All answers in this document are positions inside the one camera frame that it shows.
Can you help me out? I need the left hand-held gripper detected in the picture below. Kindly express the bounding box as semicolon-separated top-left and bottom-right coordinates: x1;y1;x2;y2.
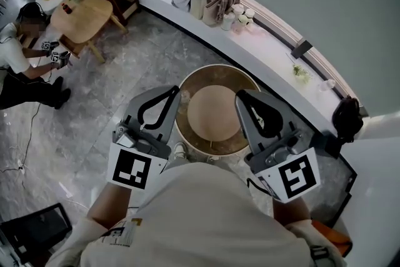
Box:
107;85;183;191

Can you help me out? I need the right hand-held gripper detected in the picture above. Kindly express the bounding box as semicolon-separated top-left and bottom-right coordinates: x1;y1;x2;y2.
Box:
234;89;322;204

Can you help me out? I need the person's left forearm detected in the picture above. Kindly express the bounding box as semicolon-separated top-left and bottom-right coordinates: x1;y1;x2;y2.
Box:
86;179;133;231

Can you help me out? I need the person's right forearm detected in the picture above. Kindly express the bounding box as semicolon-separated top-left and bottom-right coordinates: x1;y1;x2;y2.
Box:
271;196;313;226

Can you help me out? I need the person's left shoe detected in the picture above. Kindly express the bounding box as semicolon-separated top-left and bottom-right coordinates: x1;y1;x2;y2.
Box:
172;141;189;164

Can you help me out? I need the small green plant sprig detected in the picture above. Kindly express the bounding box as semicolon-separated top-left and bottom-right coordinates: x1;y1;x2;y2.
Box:
291;63;313;84

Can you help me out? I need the white curved window bench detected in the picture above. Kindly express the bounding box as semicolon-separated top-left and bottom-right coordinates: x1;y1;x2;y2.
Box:
127;0;360;137

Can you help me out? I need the clear glass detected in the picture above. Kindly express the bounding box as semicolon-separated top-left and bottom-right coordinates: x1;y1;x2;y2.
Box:
317;78;336;93

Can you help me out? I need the black box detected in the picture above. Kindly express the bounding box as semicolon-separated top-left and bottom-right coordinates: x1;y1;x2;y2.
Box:
321;130;345;158

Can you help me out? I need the black backpack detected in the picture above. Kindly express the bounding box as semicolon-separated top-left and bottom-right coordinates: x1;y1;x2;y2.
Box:
331;95;364;144

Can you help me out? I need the white lidded cup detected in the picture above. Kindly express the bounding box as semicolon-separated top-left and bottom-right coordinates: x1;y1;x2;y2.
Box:
220;11;236;32

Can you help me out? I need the person's cream t-shirt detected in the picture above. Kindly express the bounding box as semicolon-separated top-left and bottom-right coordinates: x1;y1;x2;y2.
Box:
46;161;346;267

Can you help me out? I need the cream tote bag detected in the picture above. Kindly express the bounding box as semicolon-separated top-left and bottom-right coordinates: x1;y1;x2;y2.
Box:
201;0;222;26
189;0;208;21

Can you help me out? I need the square light wooden table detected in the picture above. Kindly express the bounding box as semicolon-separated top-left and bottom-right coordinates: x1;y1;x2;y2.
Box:
49;0;129;64

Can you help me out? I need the grey roller blind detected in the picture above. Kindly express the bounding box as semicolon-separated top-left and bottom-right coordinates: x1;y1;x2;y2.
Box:
217;0;400;119

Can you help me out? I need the orange bag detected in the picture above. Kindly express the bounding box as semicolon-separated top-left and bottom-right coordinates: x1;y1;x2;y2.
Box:
310;218;354;258

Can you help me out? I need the black framed monitor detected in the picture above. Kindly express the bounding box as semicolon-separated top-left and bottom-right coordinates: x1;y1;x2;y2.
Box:
0;202;73;261

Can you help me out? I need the black window post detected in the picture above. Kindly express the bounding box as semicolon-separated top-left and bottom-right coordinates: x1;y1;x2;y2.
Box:
289;36;314;59

